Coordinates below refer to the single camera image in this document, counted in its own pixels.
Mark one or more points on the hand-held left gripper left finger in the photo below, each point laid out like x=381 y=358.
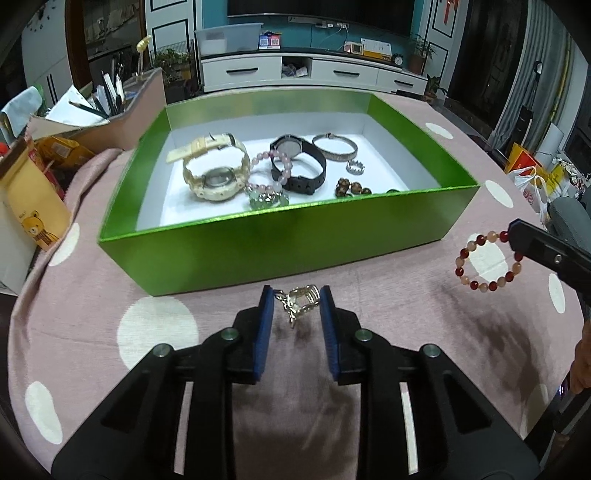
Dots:
x=263 y=332

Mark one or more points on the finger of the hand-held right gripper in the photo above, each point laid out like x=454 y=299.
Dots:
x=540 y=249

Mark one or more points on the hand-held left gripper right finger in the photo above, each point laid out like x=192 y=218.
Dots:
x=330 y=332

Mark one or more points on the green cardboard box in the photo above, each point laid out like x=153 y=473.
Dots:
x=277 y=249

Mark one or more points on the black wrist watch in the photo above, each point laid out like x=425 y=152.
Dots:
x=300 y=182

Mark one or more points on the cream wrist watch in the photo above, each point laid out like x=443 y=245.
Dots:
x=217 y=177

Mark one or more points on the silver bangle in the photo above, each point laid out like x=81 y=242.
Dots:
x=339 y=154

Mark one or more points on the person's right forearm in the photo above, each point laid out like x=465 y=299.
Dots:
x=581 y=364

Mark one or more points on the plastic shopping bags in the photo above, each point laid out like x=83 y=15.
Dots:
x=531 y=180

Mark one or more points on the pink polka dot tablecloth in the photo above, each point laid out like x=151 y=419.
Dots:
x=415 y=323

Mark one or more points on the small floor potted plant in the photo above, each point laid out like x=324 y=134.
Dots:
x=434 y=87

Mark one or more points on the grey striped curtain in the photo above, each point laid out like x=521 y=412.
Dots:
x=540 y=41

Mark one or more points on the tall potted plant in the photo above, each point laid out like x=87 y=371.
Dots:
x=420 y=50

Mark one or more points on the small alarm clock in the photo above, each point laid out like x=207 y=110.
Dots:
x=399 y=59

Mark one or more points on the cardboard box with pens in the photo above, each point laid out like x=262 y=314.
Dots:
x=134 y=115

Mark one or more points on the white and yellow desk calendar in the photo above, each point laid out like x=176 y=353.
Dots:
x=377 y=48

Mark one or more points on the white television cabinet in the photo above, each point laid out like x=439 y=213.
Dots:
x=240 y=71

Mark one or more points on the yellow bear print box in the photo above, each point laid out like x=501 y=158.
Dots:
x=32 y=207

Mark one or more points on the orange snack packets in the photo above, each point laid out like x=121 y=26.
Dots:
x=64 y=152

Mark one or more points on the bushy potted plant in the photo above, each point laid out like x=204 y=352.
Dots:
x=171 y=64

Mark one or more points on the clear plastic storage bin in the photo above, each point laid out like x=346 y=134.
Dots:
x=226 y=39

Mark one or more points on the yellow desk lamp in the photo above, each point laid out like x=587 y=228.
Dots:
x=143 y=46

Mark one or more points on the black television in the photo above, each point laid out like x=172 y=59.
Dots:
x=318 y=11

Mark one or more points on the small picture frame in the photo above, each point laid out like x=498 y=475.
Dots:
x=354 y=48

